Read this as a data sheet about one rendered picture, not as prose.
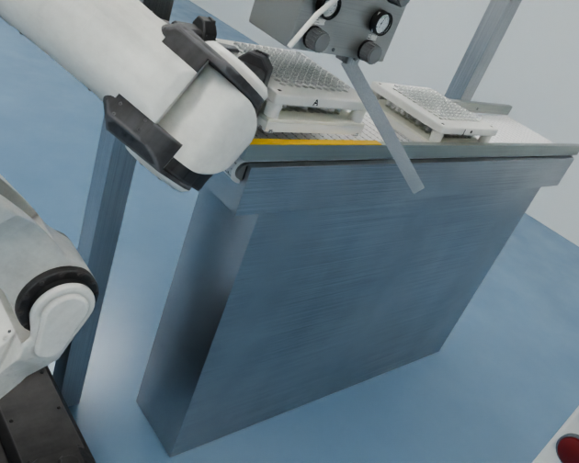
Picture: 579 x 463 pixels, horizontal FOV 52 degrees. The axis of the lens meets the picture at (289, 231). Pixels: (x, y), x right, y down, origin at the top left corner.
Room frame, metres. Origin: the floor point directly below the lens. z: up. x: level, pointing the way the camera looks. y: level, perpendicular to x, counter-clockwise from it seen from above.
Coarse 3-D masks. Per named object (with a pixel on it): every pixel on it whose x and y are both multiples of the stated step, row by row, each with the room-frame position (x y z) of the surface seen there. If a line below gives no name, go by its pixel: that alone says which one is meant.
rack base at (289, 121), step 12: (264, 108) 1.00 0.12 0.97; (264, 120) 0.97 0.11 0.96; (276, 120) 0.97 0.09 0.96; (288, 120) 0.99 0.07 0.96; (300, 120) 1.01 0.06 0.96; (312, 120) 1.04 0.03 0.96; (324, 120) 1.07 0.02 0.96; (336, 120) 1.09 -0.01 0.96; (348, 120) 1.12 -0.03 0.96; (300, 132) 1.02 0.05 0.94; (312, 132) 1.04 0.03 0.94; (324, 132) 1.07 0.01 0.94; (336, 132) 1.09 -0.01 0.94; (348, 132) 1.12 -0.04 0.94; (360, 132) 1.14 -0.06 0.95
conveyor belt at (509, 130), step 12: (492, 120) 1.94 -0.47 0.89; (504, 120) 2.00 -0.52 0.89; (264, 132) 1.08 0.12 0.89; (276, 132) 1.11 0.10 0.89; (288, 132) 1.13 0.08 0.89; (372, 132) 1.34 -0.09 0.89; (396, 132) 1.42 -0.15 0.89; (504, 132) 1.84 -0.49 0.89; (516, 132) 1.91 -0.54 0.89; (528, 132) 1.98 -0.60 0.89; (480, 156) 1.52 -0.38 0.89; (492, 156) 1.56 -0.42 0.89; (504, 156) 1.61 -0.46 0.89; (516, 156) 1.66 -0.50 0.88; (228, 168) 0.93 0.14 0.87
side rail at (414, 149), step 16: (384, 144) 1.18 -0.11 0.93; (416, 144) 1.27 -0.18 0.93; (432, 144) 1.31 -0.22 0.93; (448, 144) 1.36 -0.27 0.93; (464, 144) 1.41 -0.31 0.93; (480, 144) 1.46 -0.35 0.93; (496, 144) 1.53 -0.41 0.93; (512, 144) 1.59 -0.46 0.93; (528, 144) 1.66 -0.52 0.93; (544, 144) 1.73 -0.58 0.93; (560, 144) 1.81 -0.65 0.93; (576, 144) 1.90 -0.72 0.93; (256, 160) 0.94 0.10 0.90; (272, 160) 0.96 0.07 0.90
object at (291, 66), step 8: (248, 48) 1.13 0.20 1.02; (256, 48) 1.15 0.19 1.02; (272, 56) 1.13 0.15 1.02; (280, 56) 1.16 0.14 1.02; (288, 56) 1.19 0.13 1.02; (296, 56) 1.21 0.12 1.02; (272, 64) 1.08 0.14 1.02; (280, 64) 1.11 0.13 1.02; (288, 64) 1.13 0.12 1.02; (296, 64) 1.15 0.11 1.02; (304, 64) 1.18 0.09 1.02; (280, 72) 1.06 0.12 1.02; (288, 72) 1.08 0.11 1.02; (296, 72) 1.10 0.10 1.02; (304, 72) 1.12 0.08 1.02; (312, 72) 1.16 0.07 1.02; (320, 72) 1.17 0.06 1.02; (312, 80) 1.09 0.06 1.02; (320, 80) 1.11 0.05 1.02; (328, 80) 1.13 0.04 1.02
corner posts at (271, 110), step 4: (268, 100) 0.97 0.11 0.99; (268, 104) 0.97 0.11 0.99; (272, 104) 0.97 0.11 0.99; (268, 108) 0.97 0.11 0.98; (272, 108) 0.97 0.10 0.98; (276, 108) 0.97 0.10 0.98; (280, 108) 0.98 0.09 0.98; (264, 112) 0.97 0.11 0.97; (268, 112) 0.97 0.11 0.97; (272, 112) 0.97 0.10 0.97; (276, 112) 0.97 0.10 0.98; (352, 112) 1.13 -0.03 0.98; (356, 112) 1.13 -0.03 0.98; (360, 112) 1.13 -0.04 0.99; (364, 112) 1.13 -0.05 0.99; (268, 116) 0.97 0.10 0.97; (272, 116) 0.97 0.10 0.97; (276, 116) 0.97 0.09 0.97; (352, 116) 1.13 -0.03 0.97; (356, 116) 1.13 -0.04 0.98; (360, 116) 1.13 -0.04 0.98; (352, 120) 1.13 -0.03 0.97; (356, 120) 1.13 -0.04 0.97; (360, 120) 1.13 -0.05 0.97
